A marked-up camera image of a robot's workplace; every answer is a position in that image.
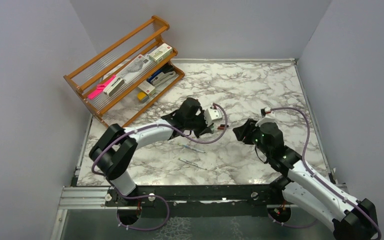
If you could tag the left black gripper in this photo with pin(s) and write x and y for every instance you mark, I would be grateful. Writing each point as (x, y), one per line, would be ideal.
(205, 129)

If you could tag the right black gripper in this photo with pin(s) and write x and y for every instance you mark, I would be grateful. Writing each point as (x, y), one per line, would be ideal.
(244, 132)

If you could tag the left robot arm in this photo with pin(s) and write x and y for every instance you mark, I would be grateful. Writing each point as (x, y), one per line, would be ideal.
(114, 150)

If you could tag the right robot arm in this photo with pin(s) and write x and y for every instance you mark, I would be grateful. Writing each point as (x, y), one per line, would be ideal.
(347, 217)

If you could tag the small white red box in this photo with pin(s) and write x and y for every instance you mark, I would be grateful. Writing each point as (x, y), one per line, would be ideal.
(147, 88)

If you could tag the blue black stapler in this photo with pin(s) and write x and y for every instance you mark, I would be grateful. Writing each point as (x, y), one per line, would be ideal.
(158, 76)

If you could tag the yellow sticky note block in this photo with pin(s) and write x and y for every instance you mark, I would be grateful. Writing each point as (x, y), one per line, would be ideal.
(142, 97)

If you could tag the white green box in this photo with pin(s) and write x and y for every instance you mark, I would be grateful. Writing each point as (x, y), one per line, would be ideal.
(160, 53)

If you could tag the long white package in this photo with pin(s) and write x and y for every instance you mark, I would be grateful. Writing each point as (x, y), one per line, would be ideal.
(135, 68)

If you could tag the wooden shelf rack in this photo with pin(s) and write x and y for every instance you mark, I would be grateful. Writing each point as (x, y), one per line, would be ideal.
(143, 40)

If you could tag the white black box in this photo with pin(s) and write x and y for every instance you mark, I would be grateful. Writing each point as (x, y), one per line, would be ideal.
(114, 86)

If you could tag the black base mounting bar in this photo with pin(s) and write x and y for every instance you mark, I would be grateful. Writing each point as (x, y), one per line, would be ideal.
(258, 194)

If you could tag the pink highlighter pack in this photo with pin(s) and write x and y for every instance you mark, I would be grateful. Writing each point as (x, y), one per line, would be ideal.
(100, 88)

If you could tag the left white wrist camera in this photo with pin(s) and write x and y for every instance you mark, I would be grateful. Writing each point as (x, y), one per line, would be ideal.
(211, 115)

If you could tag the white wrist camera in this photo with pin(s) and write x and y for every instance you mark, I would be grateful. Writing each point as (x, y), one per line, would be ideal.
(211, 115)
(266, 116)

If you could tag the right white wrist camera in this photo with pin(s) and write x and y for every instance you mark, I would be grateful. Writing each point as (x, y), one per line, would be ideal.
(266, 116)

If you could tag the aluminium frame rail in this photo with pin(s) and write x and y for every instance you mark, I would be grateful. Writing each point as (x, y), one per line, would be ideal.
(83, 198)

